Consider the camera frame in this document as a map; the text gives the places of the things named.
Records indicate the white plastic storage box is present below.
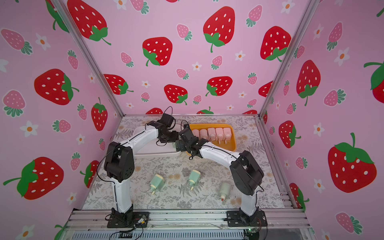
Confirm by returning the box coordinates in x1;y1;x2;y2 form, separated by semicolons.
128;126;181;159

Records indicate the yellow plastic storage box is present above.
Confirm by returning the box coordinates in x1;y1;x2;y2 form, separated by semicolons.
190;124;237;152

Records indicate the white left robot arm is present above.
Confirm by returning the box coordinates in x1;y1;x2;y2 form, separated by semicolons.
104;114;179;214

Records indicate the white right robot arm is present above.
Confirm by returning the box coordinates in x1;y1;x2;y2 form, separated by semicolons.
176;128;264;217

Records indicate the floral patterned table mat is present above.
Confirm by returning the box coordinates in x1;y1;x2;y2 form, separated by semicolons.
81;115;286;211

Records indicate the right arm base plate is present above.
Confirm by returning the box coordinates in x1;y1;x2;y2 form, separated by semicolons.
224;209;268;228

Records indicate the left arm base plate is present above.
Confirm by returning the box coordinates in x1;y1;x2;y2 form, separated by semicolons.
105;207;150;229

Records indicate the aluminium front rail frame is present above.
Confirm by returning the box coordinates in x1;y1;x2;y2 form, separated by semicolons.
58;209;316;240

